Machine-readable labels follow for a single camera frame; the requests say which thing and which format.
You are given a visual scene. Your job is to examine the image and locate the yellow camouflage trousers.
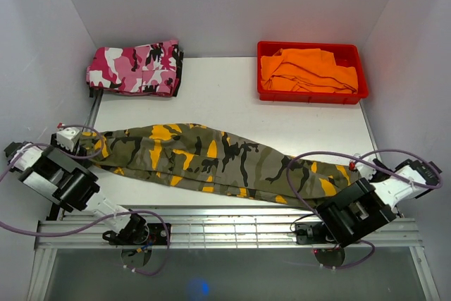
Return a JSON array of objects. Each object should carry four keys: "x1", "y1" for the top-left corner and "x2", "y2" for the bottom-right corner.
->
[{"x1": 79, "y1": 123, "x2": 352, "y2": 207}]

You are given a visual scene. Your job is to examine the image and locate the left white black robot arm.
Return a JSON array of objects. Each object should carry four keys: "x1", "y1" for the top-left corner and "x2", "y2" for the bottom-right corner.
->
[{"x1": 4, "y1": 142, "x2": 150, "y2": 245}]

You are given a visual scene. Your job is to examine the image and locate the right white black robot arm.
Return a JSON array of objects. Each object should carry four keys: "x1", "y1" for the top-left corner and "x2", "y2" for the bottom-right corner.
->
[{"x1": 294, "y1": 159, "x2": 441, "y2": 247}]

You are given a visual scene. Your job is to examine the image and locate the pink camouflage folded trousers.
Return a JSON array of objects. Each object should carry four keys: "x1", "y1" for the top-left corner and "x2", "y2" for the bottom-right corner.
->
[{"x1": 85, "y1": 39, "x2": 184, "y2": 97}]

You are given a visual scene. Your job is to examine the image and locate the orange cloth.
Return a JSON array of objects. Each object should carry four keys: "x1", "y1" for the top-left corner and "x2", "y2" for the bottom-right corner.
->
[{"x1": 260, "y1": 49, "x2": 359, "y2": 94}]

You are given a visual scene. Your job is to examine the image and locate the red plastic bin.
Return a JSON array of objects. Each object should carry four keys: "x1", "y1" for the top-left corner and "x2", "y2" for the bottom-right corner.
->
[{"x1": 257, "y1": 41, "x2": 369, "y2": 104}]

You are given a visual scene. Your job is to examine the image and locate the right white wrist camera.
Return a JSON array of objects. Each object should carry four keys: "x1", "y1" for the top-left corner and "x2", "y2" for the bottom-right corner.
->
[{"x1": 349, "y1": 153, "x2": 376, "y2": 181}]

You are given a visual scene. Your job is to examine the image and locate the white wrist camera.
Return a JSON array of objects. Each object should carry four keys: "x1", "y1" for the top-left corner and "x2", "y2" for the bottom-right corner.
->
[
  {"x1": 349, "y1": 153, "x2": 376, "y2": 181},
  {"x1": 54, "y1": 127, "x2": 81, "y2": 152}
]

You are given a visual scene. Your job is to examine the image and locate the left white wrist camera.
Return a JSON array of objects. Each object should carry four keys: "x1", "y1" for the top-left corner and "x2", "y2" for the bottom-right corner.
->
[{"x1": 54, "y1": 127, "x2": 81, "y2": 152}]

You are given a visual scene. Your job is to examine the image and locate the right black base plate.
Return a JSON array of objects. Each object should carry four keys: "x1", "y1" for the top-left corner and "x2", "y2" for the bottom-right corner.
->
[{"x1": 294, "y1": 221, "x2": 361, "y2": 245}]

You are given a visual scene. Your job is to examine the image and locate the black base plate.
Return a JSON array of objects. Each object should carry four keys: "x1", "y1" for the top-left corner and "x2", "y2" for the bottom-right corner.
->
[
  {"x1": 102, "y1": 223, "x2": 172, "y2": 246},
  {"x1": 294, "y1": 221, "x2": 361, "y2": 245}
]

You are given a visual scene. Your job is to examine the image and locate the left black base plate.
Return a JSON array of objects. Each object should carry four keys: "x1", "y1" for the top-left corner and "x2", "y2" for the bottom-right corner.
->
[{"x1": 102, "y1": 223, "x2": 172, "y2": 246}]

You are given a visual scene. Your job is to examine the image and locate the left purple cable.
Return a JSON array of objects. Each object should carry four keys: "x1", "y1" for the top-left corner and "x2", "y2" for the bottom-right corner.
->
[{"x1": 0, "y1": 123, "x2": 172, "y2": 278}]

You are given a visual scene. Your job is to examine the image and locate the aluminium rail frame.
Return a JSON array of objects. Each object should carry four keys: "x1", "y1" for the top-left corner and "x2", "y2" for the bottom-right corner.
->
[{"x1": 30, "y1": 96, "x2": 440, "y2": 301}]

